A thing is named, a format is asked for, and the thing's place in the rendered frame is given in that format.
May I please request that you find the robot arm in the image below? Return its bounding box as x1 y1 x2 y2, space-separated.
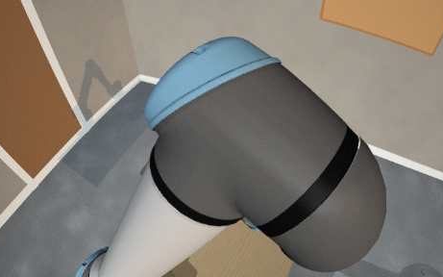
75 37 386 277

